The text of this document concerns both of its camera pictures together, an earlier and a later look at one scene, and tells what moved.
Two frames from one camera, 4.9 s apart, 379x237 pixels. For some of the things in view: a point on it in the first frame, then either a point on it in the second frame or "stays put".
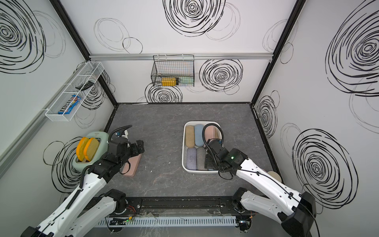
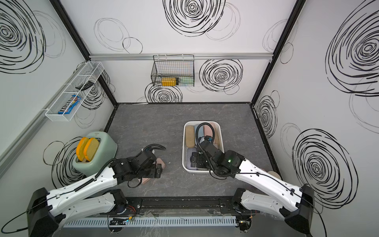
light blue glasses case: x=199 y=139 stays put
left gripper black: x=136 y=151 → x=154 y=173
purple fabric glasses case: x=191 y=159 stays put
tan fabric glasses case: x=189 y=136 stays put
